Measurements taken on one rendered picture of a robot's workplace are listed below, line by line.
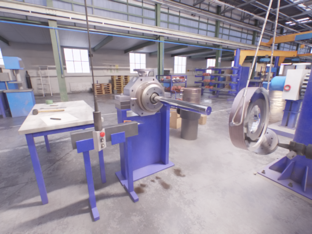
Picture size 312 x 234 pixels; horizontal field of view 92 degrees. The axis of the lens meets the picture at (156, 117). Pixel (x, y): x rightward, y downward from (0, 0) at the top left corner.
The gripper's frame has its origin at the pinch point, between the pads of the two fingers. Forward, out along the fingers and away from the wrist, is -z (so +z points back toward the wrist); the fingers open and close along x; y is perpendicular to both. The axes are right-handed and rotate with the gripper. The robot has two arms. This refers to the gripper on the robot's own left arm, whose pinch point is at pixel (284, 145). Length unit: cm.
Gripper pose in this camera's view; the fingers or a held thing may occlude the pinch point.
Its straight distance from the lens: 130.4
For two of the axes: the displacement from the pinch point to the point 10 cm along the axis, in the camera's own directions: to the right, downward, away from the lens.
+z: 6.1, 1.3, -7.8
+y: -4.8, 8.5, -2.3
